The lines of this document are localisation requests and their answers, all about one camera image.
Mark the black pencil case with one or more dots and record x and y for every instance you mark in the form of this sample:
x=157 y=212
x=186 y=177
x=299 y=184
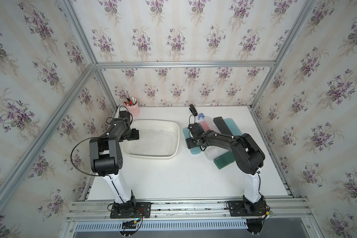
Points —
x=222 y=126

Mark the pink pen holder cup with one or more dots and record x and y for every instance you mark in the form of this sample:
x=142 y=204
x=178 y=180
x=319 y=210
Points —
x=134 y=110

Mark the clear pencil case front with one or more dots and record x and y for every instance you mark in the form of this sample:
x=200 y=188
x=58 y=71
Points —
x=213 y=152

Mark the aluminium front rail frame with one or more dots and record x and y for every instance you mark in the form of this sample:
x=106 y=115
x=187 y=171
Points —
x=187 y=215

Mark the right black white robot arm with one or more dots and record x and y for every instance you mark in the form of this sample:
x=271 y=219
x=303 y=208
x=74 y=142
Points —
x=248 y=157

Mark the pens in cup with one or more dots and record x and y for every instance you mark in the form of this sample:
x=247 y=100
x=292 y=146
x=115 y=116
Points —
x=130 y=101

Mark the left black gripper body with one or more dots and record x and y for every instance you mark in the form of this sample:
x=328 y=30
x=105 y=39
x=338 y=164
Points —
x=133 y=135

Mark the black stapler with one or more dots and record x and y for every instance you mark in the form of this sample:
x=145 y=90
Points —
x=193 y=110

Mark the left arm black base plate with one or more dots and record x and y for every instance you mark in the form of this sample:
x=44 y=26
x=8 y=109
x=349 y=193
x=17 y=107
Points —
x=120 y=211

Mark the pink pencil case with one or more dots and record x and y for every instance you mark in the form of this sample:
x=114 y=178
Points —
x=204 y=125

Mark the dark green pencil case front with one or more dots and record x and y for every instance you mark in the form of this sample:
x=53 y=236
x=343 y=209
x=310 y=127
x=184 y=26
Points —
x=224 y=160

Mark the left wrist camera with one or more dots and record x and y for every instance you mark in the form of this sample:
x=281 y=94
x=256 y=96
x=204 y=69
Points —
x=125 y=115

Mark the blue white small clip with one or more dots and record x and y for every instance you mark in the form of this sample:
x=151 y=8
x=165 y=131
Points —
x=201 y=117

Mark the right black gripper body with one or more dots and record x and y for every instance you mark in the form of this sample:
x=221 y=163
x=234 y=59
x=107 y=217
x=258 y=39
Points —
x=191 y=142

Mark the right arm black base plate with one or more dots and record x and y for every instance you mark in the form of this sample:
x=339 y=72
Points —
x=245 y=208

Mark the white plastic storage box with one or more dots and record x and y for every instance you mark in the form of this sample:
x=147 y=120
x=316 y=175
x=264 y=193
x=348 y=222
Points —
x=157 y=140

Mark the light teal pencil case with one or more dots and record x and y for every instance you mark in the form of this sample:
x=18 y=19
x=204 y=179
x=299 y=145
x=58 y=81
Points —
x=232 y=126
x=194 y=151

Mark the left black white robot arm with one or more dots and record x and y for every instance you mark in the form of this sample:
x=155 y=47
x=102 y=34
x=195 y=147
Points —
x=106 y=158

